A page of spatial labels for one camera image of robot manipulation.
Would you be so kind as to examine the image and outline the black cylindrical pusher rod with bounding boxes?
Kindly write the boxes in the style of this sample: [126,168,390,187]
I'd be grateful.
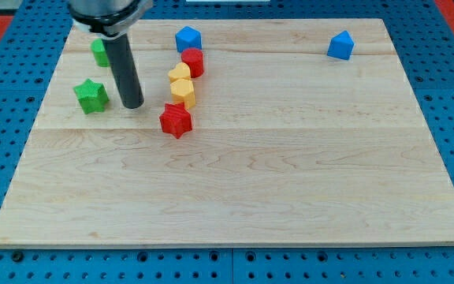
[102,34,144,109]

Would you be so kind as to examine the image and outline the blue cube block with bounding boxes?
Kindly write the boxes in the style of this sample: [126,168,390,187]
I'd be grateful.
[175,26,202,53]

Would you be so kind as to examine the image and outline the yellow hexagon block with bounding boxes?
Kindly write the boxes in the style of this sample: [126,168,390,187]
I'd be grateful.
[170,79,195,109]

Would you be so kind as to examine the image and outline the blue pentagon block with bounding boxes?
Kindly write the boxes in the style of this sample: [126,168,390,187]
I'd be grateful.
[326,30,355,60]

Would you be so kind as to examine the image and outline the green star block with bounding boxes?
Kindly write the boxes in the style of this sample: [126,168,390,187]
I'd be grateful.
[73,79,110,114]

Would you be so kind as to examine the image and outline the red star block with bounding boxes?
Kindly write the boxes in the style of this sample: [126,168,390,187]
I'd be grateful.
[159,103,192,139]

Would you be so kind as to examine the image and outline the green cylinder block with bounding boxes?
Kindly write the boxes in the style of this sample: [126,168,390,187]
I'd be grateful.
[90,39,110,67]

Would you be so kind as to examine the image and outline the yellow heart block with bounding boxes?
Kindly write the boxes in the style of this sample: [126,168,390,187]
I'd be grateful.
[168,62,192,83]

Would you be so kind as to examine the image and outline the light wooden board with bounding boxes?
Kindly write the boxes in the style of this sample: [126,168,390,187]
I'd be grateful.
[0,19,454,249]

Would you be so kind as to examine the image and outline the red cylinder block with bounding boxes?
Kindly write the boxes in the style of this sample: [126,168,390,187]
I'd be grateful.
[180,47,204,78]

